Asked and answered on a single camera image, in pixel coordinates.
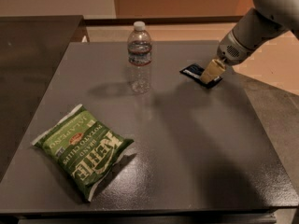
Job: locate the dark blue rxbar wrapper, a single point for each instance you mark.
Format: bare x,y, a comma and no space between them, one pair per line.
194,71

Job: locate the clear plastic water bottle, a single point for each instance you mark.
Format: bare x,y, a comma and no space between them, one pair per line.
139,46

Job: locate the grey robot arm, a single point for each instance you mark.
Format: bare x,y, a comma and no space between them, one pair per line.
267,20

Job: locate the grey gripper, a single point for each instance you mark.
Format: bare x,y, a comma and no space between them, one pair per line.
228,51

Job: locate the green jalapeno chip bag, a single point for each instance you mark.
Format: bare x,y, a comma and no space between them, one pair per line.
84,147

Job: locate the dark side counter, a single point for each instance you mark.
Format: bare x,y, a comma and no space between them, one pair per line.
31,48

